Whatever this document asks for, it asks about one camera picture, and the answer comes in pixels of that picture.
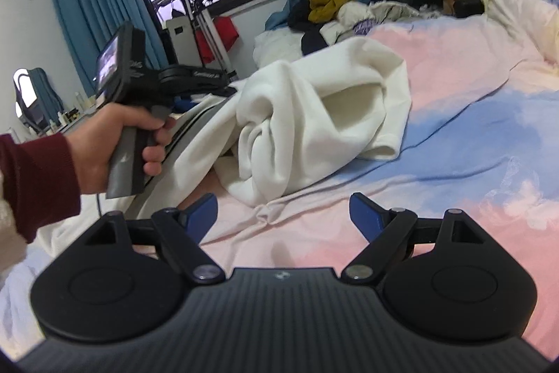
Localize folding metal rack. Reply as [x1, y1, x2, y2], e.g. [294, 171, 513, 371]
[164, 0, 239, 81]

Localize pastel pink yellow blue bedsheet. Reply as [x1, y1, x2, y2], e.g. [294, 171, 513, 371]
[0, 0, 559, 361]

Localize white desk with items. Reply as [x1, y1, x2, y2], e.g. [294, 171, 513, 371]
[14, 92, 95, 139]

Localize red garment on rack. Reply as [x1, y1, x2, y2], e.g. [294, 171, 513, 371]
[193, 15, 241, 66]

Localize white sweatpants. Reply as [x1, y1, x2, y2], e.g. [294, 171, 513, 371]
[119, 37, 412, 217]

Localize mustard yellow garment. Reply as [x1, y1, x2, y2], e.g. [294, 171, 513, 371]
[308, 0, 353, 24]

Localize person's left hand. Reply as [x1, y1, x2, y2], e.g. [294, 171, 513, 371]
[65, 103, 176, 195]

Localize dark red sleeve forearm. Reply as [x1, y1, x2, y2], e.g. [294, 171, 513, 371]
[1, 134, 81, 243]

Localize pile of clothes on bed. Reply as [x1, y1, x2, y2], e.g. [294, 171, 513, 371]
[287, 0, 442, 56]

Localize mirror on desk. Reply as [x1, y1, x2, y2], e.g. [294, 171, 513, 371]
[12, 67, 65, 135]

